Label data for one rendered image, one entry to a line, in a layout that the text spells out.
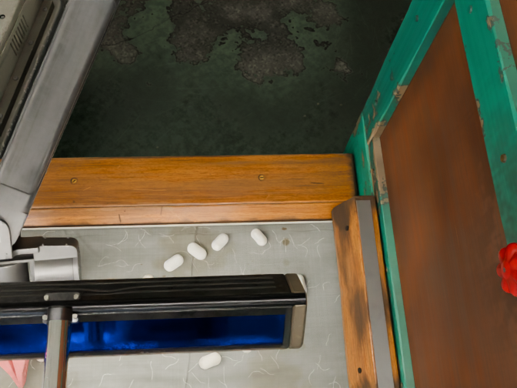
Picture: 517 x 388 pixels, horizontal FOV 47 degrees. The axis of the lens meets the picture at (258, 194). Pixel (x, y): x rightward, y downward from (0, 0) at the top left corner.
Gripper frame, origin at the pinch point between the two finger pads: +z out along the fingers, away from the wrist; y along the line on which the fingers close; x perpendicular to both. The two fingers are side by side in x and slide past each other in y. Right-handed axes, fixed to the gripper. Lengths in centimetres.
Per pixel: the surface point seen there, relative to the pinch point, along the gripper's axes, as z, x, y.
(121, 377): 1.2, 1.3, 14.2
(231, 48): -38, 131, 37
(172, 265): -12.8, 10.7, 22.1
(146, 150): -9, 106, 9
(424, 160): -34, -7, 55
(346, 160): -27, 21, 52
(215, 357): -1.6, 1.1, 28.5
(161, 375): 1.2, 1.3, 20.3
